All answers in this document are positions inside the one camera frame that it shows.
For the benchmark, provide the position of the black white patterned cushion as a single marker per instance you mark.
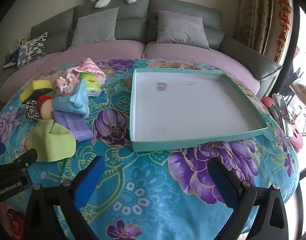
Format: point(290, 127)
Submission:
point(31, 48)

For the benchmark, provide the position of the pink chevron cloth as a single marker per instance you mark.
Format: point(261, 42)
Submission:
point(89, 65)

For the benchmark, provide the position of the dark window frame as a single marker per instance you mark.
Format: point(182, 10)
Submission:
point(294, 37)

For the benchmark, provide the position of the yellow green sponge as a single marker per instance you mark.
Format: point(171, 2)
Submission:
point(34, 90)

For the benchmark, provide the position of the light green cloth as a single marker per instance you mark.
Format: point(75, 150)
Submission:
point(50, 140)

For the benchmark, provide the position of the plain grey cushion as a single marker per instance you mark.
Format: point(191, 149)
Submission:
point(95, 27)

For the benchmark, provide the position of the lilac sofa seat cover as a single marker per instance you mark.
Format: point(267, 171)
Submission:
point(193, 53)
point(68, 60)

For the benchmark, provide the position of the red scrunchie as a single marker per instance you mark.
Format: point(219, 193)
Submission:
point(44, 98)

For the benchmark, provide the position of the red plastic stool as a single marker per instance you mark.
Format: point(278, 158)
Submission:
point(296, 140)

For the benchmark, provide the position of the grey sofa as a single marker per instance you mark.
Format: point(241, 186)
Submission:
point(133, 7)

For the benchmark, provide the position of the orange plastic-wrapped bundle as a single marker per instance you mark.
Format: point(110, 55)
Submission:
point(301, 90)

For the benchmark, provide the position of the purple packet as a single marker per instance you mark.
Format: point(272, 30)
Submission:
point(75, 126)

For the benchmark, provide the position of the light blue cloth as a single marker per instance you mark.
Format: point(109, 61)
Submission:
point(68, 103)

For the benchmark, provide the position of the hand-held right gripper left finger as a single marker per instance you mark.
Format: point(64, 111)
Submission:
point(89, 180)

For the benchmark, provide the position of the teal cardboard box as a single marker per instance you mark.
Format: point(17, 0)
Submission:
point(188, 105)

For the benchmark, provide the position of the floral blanket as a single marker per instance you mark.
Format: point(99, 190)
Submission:
point(148, 192)

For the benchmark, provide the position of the blue patterned cushion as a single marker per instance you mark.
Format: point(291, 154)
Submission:
point(10, 58)

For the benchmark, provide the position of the green tissue pack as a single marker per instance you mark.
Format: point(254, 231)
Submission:
point(90, 83)

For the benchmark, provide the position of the smartphone on stand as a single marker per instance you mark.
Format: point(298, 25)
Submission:
point(280, 112)

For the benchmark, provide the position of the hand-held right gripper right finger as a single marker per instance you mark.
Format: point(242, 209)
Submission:
point(223, 185)

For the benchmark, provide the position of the grey and lilac cushion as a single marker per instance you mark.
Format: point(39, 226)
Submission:
point(180, 30)

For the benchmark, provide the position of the red hanging decoration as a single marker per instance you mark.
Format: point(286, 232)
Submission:
point(284, 17)

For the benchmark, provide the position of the black white leopard scrunchie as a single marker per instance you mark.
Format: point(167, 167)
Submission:
point(30, 110)

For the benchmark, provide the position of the beige makeup sponge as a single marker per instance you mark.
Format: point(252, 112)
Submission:
point(46, 111)

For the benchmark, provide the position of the beige patterned curtain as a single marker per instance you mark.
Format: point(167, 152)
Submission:
point(253, 12)

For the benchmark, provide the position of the pink striped scrunchie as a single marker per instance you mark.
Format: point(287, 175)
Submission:
point(65, 85)

